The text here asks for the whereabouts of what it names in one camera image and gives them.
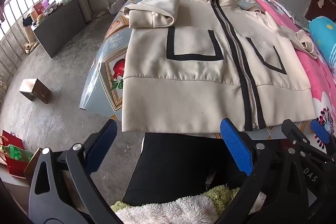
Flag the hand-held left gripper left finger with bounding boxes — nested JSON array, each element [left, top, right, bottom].
[[28, 119, 124, 224]]

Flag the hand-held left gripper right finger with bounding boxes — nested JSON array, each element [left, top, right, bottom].
[[218, 118, 310, 224]]

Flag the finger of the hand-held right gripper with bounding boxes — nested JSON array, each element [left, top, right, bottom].
[[282, 119, 306, 151], [310, 120, 336, 159]]

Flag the cream zip jacket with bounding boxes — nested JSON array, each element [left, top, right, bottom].
[[121, 0, 319, 133]]

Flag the pink floral blanket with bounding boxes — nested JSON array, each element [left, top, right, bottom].
[[240, 0, 336, 147]]

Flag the person's black pants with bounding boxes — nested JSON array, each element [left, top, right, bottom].
[[122, 132, 248, 207]]

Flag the open brown cardboard box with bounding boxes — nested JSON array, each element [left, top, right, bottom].
[[24, 148, 42, 188]]

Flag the small cardboard box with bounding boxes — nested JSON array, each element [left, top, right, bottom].
[[19, 78, 52, 104]]

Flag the fluffy white green robe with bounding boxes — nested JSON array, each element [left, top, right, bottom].
[[110, 185, 266, 224]]

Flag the blue plush pillow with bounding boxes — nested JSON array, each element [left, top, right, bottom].
[[308, 15, 336, 67]]

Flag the red gift bag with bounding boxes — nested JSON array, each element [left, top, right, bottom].
[[0, 130, 27, 178]]

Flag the grey lace-edged cloth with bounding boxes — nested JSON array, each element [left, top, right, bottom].
[[274, 0, 311, 28]]

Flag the dark grey low cabinet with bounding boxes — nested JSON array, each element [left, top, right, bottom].
[[33, 0, 86, 58]]

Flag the clear plastic bag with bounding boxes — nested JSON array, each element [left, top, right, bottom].
[[104, 0, 127, 15]]

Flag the metal window railing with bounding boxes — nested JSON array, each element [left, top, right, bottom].
[[0, 0, 54, 88]]

